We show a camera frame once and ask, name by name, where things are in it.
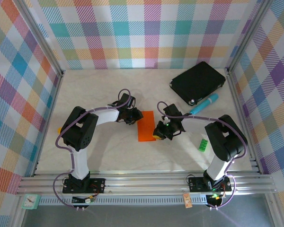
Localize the orange cloth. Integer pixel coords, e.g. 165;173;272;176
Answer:
137;110;157;142

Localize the green toy brick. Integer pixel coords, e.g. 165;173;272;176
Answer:
197;139;208;152

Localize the teal cylindrical tube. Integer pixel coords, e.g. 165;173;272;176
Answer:
189;93;220;114

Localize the black zippered case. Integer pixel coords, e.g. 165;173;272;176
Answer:
169;61;227;106

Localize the small orange tag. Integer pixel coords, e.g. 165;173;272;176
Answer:
182;192;192;209

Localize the mint green alarm clock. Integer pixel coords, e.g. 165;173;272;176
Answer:
21;193;40;210

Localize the aluminium mounting rail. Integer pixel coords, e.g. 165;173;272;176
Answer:
16;174;276;196

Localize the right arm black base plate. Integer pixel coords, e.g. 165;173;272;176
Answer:
188;176;232;192

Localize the grey slotted cable duct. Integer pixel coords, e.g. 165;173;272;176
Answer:
39;195;209;206

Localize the aluminium side rail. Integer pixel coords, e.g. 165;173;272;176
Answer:
224;68;263;175
32;70;65;177

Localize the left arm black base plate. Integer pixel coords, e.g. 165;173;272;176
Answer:
62;177;107;194

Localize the small wired connector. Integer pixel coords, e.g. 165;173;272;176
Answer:
209;192;225;201
72;194;97;204

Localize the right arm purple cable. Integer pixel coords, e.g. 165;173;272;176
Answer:
157;101;249;210

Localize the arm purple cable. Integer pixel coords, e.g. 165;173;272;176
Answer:
53;88;136;209
157;101;249;210

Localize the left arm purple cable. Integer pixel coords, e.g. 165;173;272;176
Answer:
53;88;136;209

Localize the aluminium frame post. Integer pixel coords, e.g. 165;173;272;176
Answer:
224;0;274;74
14;0;65;77

